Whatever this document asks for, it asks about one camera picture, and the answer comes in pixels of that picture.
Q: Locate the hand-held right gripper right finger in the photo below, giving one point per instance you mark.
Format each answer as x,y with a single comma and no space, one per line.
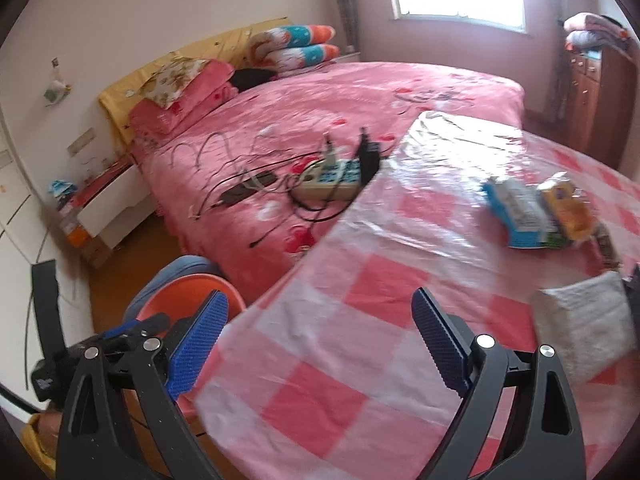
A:
440,340

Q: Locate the brown wooden cabinet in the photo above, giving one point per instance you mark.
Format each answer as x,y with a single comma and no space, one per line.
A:
595,105

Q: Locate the pink folded blanket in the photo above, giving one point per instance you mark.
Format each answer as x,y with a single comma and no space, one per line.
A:
165,115

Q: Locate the bed with pink cover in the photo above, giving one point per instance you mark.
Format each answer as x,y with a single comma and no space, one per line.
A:
350,95

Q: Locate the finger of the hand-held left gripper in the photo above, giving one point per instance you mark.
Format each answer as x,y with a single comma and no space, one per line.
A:
135,327

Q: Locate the white tissue packet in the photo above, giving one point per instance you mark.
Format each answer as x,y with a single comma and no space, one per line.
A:
585,325

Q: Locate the yellow headboard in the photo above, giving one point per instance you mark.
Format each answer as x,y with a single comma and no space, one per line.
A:
210,42

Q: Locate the grey curtain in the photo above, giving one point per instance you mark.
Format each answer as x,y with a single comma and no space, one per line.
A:
345,5

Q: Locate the patterned curtain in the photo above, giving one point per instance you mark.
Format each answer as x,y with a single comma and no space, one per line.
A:
559,75

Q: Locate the beige power strip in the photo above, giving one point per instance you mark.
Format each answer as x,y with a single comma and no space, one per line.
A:
330,177

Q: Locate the black cloth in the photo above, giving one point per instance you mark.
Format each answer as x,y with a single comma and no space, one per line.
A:
252,79

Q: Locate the white nightstand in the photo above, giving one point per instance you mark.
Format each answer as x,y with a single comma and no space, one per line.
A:
115,200

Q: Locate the yellow orange snack packet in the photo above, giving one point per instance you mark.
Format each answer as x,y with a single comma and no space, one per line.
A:
565,205

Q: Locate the folded blankets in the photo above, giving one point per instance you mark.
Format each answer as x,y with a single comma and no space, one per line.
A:
595,30

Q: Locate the black charger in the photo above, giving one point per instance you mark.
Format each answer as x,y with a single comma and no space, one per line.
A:
370,157

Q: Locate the white blue green plastic packet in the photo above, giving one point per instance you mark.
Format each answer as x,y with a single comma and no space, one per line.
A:
520,212

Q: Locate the floral pillow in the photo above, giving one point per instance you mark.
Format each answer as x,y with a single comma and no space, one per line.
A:
172,80

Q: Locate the white charger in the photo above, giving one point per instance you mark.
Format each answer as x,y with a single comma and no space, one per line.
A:
330,152

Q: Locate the person's left forearm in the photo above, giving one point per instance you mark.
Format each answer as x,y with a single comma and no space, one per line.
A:
42,440

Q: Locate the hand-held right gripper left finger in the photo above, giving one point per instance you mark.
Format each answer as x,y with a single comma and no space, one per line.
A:
195,340

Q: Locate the orange teal cartoon pillow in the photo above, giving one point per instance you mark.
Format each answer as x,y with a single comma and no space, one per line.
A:
295,37
305,56

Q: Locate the black flat device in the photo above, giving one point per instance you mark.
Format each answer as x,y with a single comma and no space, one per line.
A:
247,189

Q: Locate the white wardrobe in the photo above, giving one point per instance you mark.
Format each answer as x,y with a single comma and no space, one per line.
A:
17,195

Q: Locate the red white checked tablecloth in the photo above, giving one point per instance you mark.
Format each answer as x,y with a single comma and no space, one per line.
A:
400,285

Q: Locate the orange plastic basin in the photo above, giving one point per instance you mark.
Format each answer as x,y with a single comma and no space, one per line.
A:
185,295

